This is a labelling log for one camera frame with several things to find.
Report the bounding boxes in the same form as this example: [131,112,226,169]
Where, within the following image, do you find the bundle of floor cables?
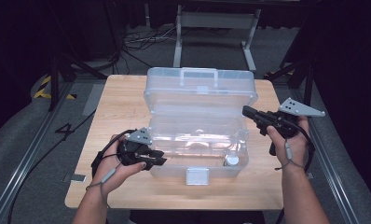
[112,24,182,77]

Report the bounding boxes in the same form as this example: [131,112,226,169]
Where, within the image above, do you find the long black floor cable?
[7,109,97,224]

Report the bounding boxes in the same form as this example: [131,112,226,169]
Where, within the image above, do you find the black tripod stand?
[264,59,315,116]
[48,52,108,112]

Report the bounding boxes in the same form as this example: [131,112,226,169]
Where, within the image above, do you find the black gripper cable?
[90,129,136,178]
[285,119,316,172]

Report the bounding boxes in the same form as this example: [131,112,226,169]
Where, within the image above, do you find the white metal desk frame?
[172,4,262,74]

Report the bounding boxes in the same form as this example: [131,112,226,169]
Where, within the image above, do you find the grey left wrist lanyard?
[85,167,117,206]

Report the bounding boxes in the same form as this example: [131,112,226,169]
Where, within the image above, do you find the grey wrist lanyard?
[85,167,117,206]
[274,139,306,172]

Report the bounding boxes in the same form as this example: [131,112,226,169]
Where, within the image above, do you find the small white bottle green label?
[223,153,240,167]

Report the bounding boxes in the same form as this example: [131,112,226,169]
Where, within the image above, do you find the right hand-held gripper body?
[257,97,326,157]

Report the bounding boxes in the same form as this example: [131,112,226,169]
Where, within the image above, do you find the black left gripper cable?
[90,129,136,178]

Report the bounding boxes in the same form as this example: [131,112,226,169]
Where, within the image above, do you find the person's right hand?
[266,115,313,171]

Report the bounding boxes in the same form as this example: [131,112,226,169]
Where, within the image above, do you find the clear plastic storage box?
[143,66,258,187]

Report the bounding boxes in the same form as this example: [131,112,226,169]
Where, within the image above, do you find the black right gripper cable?
[285,119,316,172]

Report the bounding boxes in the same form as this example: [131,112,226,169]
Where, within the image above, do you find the grey right wrist lanyard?
[274,139,306,172]

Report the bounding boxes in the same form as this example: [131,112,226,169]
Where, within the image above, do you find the grey floor plate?
[82,83,105,117]

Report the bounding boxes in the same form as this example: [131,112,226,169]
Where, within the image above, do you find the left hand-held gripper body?
[117,126,153,167]

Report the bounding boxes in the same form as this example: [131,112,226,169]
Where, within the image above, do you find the person's left hand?
[91,134,147,194]

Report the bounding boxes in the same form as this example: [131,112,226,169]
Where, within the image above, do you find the person's black shirt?
[129,210,266,224]

